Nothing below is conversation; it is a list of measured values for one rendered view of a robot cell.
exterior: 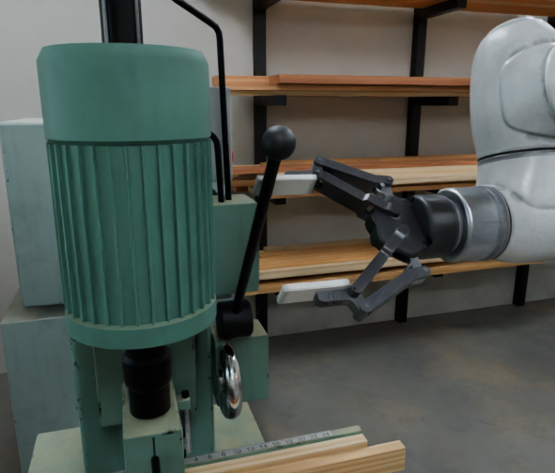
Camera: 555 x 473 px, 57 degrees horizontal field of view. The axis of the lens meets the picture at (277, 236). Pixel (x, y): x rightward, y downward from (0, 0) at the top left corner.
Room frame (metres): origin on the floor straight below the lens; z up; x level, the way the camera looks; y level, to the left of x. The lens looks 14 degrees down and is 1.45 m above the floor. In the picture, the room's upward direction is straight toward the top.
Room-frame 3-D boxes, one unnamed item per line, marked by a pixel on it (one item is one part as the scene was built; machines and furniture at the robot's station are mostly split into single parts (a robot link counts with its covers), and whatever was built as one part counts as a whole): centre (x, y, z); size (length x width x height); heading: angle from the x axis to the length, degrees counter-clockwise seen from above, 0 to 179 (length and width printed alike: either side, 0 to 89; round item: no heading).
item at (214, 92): (0.92, 0.12, 1.40); 0.10 x 0.06 x 0.16; 17
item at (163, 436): (0.59, 0.17, 1.03); 0.14 x 0.07 x 0.09; 17
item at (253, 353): (0.80, 0.07, 1.02); 0.09 x 0.07 x 0.12; 107
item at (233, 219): (0.82, 0.08, 1.23); 0.09 x 0.08 x 0.15; 17
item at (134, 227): (0.57, 0.16, 1.35); 0.18 x 0.18 x 0.31
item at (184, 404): (0.64, 0.14, 1.00); 0.02 x 0.02 x 0.10; 17
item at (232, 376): (0.73, 0.08, 1.02); 0.12 x 0.03 x 0.12; 17
